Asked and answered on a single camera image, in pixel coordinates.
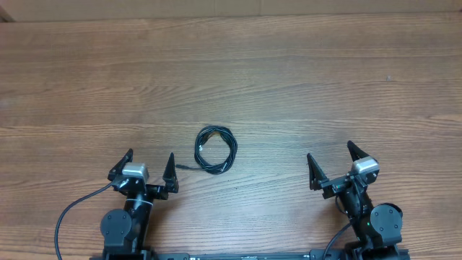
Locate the black USB cable bundle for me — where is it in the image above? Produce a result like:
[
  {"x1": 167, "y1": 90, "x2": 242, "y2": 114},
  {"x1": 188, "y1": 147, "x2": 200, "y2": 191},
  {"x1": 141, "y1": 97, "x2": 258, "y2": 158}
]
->
[{"x1": 175, "y1": 125, "x2": 239, "y2": 176}]

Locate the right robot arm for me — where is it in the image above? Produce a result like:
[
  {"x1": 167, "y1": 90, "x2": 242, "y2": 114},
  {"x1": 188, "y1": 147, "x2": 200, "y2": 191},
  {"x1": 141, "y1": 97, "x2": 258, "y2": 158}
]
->
[{"x1": 307, "y1": 141, "x2": 410, "y2": 260}]

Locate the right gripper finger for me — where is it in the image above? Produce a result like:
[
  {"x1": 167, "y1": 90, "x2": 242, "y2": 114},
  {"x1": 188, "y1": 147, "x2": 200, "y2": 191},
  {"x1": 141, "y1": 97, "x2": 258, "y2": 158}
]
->
[
  {"x1": 307, "y1": 153, "x2": 328, "y2": 191},
  {"x1": 347, "y1": 140, "x2": 369, "y2": 162}
]

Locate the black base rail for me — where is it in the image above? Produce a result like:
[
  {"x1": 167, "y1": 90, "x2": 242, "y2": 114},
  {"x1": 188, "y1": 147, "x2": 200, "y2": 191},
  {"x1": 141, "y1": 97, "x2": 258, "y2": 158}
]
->
[{"x1": 90, "y1": 248, "x2": 411, "y2": 260}]

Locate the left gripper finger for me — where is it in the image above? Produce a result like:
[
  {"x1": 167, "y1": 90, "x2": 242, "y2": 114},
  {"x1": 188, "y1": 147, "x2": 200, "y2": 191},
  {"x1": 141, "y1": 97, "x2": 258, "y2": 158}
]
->
[
  {"x1": 108, "y1": 148, "x2": 134, "y2": 181},
  {"x1": 162, "y1": 152, "x2": 179, "y2": 193}
]

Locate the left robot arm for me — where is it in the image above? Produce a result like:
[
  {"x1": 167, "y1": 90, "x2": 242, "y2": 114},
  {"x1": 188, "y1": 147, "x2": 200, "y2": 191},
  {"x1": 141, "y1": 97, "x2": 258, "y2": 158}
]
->
[{"x1": 100, "y1": 149, "x2": 179, "y2": 259}]

